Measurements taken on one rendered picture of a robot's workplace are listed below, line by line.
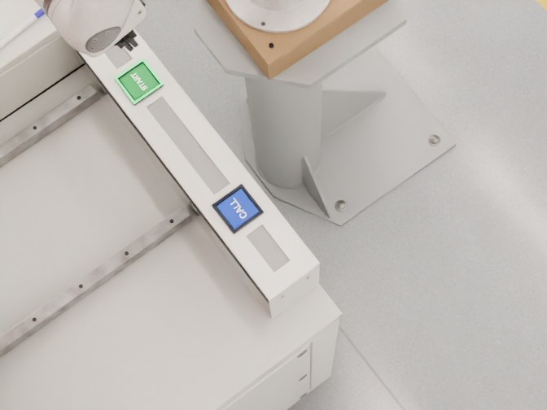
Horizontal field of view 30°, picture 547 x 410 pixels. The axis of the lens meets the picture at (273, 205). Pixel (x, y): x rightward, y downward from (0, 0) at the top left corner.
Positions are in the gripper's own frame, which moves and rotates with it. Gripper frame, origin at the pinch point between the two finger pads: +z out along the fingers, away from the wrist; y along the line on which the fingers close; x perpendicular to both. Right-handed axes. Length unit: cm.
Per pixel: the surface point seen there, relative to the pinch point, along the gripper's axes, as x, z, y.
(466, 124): -16, 124, 46
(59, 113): 8.7, 23.3, -18.0
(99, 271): -17.8, 21.3, -27.5
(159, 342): -32.1, 24.5, -27.0
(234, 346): -40, 26, -18
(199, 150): -14.8, 15.7, -2.7
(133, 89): -0.6, 14.4, -5.0
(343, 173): -7, 116, 14
